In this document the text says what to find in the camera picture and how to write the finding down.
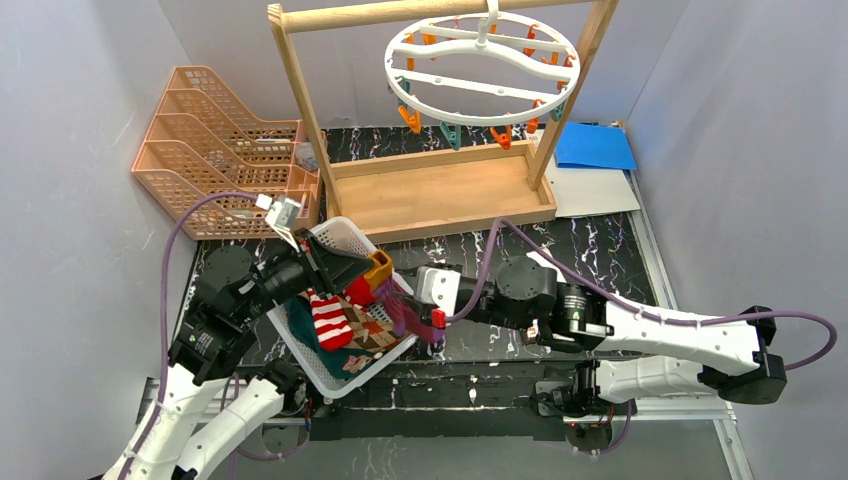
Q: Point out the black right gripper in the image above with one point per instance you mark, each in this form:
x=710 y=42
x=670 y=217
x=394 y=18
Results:
x=407 y=285

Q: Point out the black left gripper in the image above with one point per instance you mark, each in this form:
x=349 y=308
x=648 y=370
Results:
x=315 y=263

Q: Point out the purple sock with yellow cuff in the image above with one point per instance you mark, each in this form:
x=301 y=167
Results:
x=387 y=290

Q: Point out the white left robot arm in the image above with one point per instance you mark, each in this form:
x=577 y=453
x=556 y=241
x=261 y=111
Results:
x=232 y=293

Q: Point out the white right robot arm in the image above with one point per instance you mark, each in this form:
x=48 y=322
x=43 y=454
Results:
x=680 y=353

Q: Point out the wooden hanger rack stand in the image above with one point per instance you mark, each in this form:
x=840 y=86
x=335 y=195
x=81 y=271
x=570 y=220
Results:
x=439 y=192

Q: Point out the white round clip hanger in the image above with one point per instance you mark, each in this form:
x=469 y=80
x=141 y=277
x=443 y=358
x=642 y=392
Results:
x=482 y=69

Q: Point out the white plastic laundry basket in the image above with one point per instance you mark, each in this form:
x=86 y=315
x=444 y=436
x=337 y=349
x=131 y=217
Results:
x=327 y=385

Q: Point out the dark green sock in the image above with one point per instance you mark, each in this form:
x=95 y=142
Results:
x=344 y=363

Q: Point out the red white striped sock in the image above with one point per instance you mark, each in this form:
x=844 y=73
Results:
x=332 y=328

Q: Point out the argyle brown sock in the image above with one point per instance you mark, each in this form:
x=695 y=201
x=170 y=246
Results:
x=373 y=328

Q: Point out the white card box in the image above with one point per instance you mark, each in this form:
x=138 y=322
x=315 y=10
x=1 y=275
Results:
x=540 y=255

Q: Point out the orange front-left clothes peg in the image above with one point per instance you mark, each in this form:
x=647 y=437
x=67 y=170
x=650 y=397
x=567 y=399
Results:
x=411 y=117

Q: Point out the teal front clothes peg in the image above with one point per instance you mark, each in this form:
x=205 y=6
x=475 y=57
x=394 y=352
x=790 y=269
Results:
x=452 y=133

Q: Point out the peach plastic file organizer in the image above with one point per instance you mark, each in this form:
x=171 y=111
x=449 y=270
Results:
x=203 y=140

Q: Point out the orange front-centre clothes peg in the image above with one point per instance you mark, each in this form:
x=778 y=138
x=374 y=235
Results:
x=502 y=138

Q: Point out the white paper sheet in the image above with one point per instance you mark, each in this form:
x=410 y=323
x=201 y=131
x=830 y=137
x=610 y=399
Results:
x=590 y=192

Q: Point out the orange front-right clothes peg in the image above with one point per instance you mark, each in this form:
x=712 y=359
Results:
x=533 y=123

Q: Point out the blue folder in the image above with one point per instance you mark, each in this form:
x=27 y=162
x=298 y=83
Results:
x=592 y=146

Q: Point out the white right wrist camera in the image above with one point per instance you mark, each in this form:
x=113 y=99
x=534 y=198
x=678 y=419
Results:
x=436 y=291

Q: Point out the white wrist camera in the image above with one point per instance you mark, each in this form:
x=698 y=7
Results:
x=280 y=216
x=436 y=291

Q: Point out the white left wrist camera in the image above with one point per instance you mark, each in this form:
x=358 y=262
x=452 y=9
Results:
x=280 y=216

